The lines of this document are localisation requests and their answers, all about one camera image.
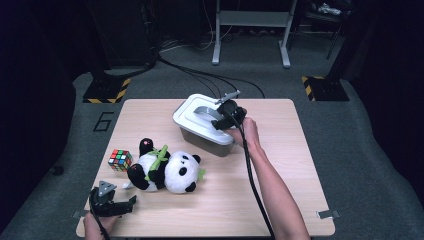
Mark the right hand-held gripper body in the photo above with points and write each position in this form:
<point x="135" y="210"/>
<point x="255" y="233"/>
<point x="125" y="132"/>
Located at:
<point x="233" y="111"/>

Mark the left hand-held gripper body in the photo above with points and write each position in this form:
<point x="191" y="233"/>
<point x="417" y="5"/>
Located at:
<point x="105" y="201"/>

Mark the clear grey storage box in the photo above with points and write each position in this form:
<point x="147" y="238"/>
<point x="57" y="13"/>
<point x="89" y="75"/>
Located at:
<point x="203" y="143"/>

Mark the panda plush toy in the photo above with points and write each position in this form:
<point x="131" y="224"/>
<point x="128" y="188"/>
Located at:
<point x="170" y="170"/>

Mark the person's left hand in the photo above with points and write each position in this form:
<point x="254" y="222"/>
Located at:
<point x="98" y="226"/>

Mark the person's right hand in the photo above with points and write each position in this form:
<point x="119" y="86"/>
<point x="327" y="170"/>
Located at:
<point x="248" y="133"/>

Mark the grey tape strip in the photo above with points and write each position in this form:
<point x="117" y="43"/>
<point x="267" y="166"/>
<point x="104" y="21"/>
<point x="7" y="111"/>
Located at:
<point x="328" y="214"/>
<point x="78" y="214"/>

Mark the colourful puzzle cube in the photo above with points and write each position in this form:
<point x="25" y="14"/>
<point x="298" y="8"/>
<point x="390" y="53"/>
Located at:
<point x="120" y="160"/>

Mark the black yellow striped stand base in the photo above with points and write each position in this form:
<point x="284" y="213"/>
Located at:
<point x="106" y="90"/>
<point x="325" y="88"/>

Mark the white metal stand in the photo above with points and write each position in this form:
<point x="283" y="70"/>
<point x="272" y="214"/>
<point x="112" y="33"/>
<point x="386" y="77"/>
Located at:
<point x="253" y="18"/>

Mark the dark chair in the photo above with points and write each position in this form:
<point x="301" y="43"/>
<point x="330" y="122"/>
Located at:
<point x="323" y="16"/>

